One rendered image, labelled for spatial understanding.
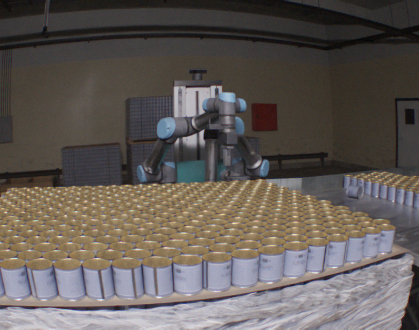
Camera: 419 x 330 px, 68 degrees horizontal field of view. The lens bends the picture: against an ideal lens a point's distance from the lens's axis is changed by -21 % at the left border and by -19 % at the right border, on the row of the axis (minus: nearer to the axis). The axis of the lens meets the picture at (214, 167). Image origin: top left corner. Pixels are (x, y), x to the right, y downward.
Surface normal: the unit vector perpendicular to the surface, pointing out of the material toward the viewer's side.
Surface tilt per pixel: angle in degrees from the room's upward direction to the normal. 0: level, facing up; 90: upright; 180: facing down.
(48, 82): 90
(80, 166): 90
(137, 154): 88
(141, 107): 90
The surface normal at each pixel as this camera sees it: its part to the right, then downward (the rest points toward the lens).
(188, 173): 0.25, 0.12
